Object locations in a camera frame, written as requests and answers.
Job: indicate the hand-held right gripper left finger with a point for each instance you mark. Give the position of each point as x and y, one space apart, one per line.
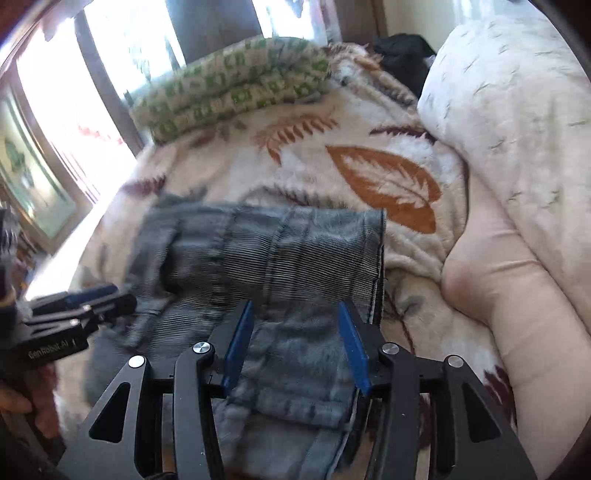
238 346

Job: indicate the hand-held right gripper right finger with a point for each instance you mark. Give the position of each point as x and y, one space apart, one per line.
353 350

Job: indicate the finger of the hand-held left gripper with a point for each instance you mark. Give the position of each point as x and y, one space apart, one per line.
115 307
83 296

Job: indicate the grey denim pants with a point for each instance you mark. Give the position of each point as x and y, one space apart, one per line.
295 258

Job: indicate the person's left hand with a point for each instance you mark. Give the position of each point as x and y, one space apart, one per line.
18 401

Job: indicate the beige pillow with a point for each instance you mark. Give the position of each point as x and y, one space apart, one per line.
531 323

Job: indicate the leaf print fleece blanket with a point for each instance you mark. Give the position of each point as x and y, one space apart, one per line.
323 138

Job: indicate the green checkered folded blanket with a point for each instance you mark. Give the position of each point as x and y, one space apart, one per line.
221 87

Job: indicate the black cloth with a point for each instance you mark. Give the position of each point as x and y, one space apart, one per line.
401 60

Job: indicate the white twig print pillow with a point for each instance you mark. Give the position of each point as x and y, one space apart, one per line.
508 92

